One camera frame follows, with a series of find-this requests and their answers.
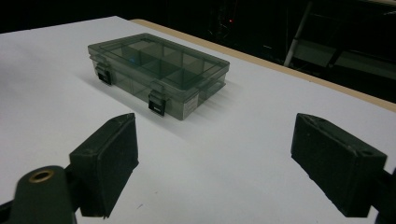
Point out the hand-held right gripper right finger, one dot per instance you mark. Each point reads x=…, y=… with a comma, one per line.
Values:
x=339, y=168

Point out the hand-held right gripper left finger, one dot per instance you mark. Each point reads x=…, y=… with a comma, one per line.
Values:
x=106, y=168

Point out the smoky transparent plastic organizer box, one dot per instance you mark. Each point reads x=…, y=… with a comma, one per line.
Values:
x=162, y=73

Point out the white metal stand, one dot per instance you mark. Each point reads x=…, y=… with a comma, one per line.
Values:
x=297, y=34

